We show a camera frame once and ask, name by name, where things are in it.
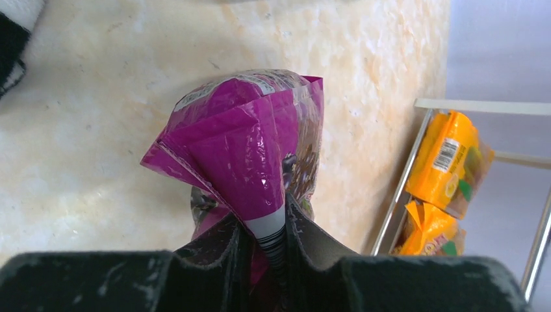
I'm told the purple grape candy bag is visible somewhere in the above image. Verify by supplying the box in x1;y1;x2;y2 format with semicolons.
141;69;324;285

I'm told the white metal shoe rack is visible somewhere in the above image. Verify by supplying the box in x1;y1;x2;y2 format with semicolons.
370;97;551;302

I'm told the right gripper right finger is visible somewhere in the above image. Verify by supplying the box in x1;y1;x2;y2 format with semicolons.
285;194;530;311

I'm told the black white checkered pillow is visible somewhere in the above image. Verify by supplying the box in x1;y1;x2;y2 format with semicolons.
1;0;45;96

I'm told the orange 100 candy bag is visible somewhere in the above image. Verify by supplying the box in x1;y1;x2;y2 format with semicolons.
391;200;466;256

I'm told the orange candy bag under rack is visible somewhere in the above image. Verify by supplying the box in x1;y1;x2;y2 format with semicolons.
405;111;494;220

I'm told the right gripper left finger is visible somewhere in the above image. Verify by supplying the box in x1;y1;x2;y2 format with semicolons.
1;216;244;311

